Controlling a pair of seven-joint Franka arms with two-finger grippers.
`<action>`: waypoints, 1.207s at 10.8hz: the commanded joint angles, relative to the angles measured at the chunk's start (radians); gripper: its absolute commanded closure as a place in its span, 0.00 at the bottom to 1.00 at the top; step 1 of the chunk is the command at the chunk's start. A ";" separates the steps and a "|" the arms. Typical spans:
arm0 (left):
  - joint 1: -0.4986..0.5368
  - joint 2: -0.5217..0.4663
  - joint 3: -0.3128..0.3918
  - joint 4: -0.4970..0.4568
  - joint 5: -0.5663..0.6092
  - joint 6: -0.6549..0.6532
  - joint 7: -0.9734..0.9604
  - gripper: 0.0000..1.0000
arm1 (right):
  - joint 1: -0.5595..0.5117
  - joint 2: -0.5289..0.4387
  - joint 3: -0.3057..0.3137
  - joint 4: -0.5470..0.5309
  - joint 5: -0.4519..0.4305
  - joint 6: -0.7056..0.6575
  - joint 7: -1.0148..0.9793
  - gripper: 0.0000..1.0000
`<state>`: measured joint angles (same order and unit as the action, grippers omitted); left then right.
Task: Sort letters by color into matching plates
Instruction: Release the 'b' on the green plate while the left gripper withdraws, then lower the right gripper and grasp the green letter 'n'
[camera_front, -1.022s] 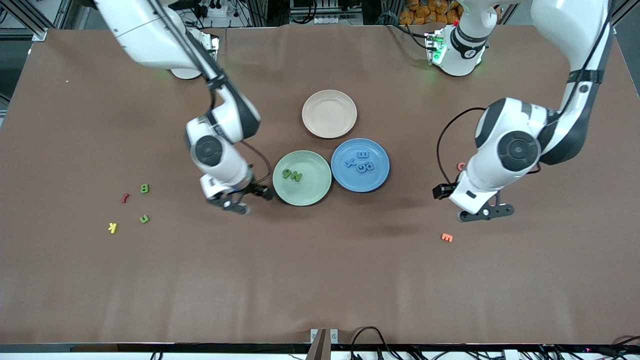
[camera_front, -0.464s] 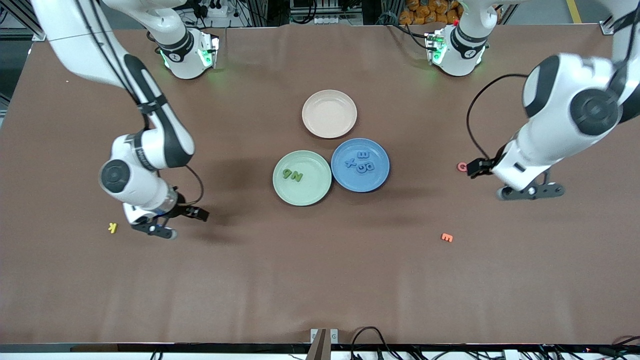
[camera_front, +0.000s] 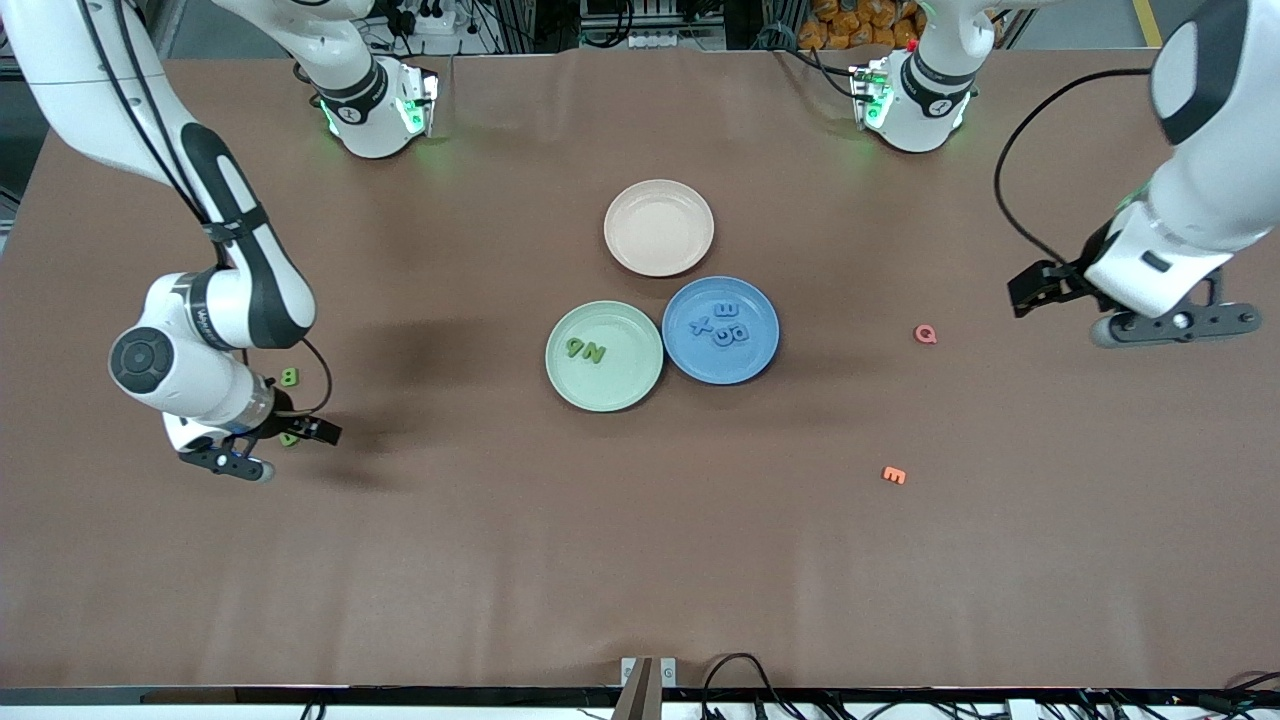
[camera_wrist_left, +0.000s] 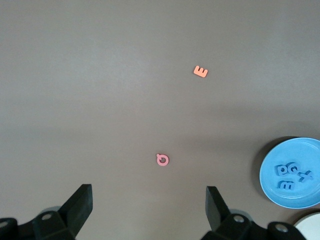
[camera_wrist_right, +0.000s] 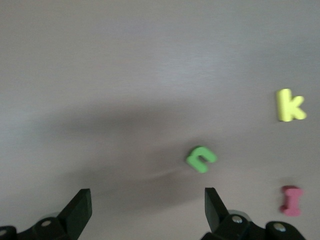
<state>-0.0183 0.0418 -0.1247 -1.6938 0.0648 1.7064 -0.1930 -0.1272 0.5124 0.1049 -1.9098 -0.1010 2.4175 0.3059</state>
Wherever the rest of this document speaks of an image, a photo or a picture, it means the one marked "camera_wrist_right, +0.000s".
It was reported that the red foam letter I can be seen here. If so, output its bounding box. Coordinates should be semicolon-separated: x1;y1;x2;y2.
279;185;304;217

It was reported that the yellow foam letter K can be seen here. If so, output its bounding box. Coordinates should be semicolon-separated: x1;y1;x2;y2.
275;88;307;123

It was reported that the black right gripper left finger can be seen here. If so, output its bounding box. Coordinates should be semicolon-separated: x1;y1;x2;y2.
0;188;93;240

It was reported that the green foam letter n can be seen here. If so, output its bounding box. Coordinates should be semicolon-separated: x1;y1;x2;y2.
185;145;218;174

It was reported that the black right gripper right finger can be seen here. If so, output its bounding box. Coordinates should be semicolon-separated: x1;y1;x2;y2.
204;187;307;240

